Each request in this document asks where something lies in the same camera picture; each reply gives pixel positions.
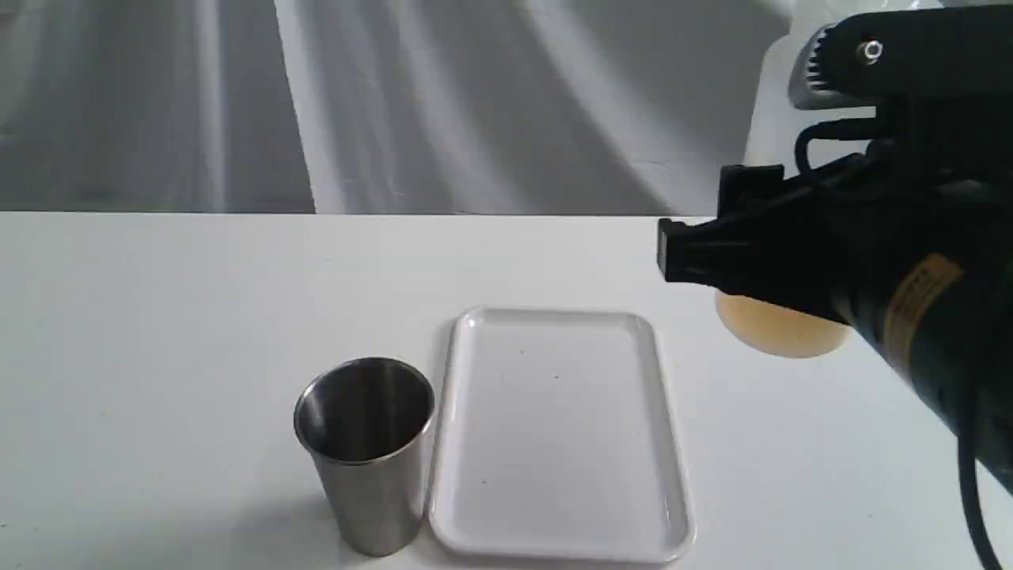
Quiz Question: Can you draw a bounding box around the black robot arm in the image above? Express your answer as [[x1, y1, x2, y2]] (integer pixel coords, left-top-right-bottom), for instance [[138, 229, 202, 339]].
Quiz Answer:
[[656, 4, 1011, 489]]

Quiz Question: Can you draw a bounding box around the white plastic tray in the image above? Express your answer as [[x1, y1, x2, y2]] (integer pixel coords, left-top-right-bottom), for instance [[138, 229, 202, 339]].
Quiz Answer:
[[428, 306, 696, 566]]

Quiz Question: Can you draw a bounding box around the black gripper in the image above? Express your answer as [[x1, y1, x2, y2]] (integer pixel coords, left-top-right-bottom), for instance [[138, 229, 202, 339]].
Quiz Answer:
[[656, 4, 1012, 333]]

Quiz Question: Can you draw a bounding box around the stainless steel cup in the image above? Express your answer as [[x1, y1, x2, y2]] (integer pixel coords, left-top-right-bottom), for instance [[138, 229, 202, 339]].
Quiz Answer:
[[293, 356, 435, 558]]

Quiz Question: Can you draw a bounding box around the translucent squeeze bottle amber liquid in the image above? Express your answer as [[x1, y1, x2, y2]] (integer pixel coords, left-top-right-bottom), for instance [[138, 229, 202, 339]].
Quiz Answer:
[[716, 1, 942, 359]]

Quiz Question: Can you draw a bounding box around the grey draped backdrop cloth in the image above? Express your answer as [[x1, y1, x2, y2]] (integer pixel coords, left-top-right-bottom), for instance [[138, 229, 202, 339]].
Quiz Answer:
[[0, 0, 1013, 230]]

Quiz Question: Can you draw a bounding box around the black cable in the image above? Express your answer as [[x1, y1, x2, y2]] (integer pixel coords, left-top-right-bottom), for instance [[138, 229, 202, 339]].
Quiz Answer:
[[794, 117, 1006, 570]]

